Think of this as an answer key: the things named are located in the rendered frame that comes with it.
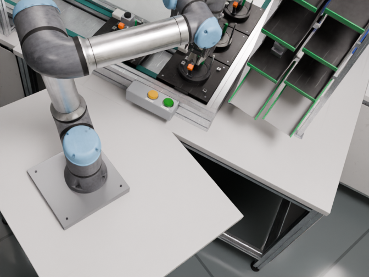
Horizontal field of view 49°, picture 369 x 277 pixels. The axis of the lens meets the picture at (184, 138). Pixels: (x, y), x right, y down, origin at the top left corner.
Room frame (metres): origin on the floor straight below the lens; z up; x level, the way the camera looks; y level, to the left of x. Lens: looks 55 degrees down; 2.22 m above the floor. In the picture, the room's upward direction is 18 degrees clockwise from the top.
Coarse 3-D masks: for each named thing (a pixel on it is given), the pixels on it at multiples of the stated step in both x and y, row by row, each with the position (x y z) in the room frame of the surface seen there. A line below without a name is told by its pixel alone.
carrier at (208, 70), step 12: (180, 48) 1.33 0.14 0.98; (180, 60) 1.27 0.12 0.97; (192, 60) 1.27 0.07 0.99; (204, 60) 1.28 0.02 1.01; (168, 72) 1.19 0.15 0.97; (180, 72) 1.19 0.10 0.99; (192, 72) 1.21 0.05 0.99; (204, 72) 1.23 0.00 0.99; (216, 72) 1.27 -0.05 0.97; (168, 84) 1.13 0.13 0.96; (180, 84) 1.14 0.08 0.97; (192, 84) 1.16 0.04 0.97; (204, 84) 1.18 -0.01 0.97; (216, 84) 1.20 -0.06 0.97; (192, 96) 1.11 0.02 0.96; (204, 96) 1.12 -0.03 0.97
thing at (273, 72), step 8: (320, 16) 1.30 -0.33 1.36; (312, 32) 1.25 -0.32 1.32; (264, 40) 1.21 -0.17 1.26; (272, 40) 1.24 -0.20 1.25; (304, 40) 1.26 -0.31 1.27; (264, 48) 1.20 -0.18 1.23; (256, 56) 1.17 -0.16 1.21; (264, 56) 1.17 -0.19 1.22; (272, 56) 1.18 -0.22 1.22; (288, 56) 1.19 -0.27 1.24; (296, 56) 1.18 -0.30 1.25; (248, 64) 1.12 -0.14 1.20; (256, 64) 1.14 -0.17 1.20; (264, 64) 1.14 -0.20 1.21; (272, 64) 1.15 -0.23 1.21; (280, 64) 1.16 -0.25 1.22; (288, 64) 1.16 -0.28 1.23; (264, 72) 1.12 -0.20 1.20; (272, 72) 1.12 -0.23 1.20; (280, 72) 1.13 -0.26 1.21; (272, 80) 1.09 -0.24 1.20
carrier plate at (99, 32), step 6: (114, 18) 1.40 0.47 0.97; (108, 24) 1.35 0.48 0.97; (114, 24) 1.36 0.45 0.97; (138, 24) 1.41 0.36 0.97; (102, 30) 1.30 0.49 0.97; (108, 30) 1.31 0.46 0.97; (126, 60) 1.18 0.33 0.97; (132, 60) 1.19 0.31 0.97; (138, 60) 1.20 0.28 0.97; (132, 66) 1.17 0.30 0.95
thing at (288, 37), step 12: (288, 0) 1.25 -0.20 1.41; (276, 12) 1.20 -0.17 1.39; (288, 12) 1.21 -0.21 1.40; (300, 12) 1.22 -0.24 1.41; (312, 12) 1.23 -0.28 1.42; (276, 24) 1.17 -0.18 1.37; (288, 24) 1.17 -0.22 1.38; (300, 24) 1.18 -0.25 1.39; (312, 24) 1.16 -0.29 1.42; (276, 36) 1.12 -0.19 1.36; (288, 36) 1.13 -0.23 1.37; (300, 36) 1.14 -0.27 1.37; (288, 48) 1.09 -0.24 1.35
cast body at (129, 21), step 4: (128, 12) 1.32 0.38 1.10; (124, 16) 1.30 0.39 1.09; (128, 16) 1.30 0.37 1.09; (132, 16) 1.31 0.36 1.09; (124, 20) 1.29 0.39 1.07; (128, 20) 1.29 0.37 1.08; (132, 20) 1.31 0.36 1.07; (128, 24) 1.29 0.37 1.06; (132, 24) 1.31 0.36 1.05; (124, 28) 1.28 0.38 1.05
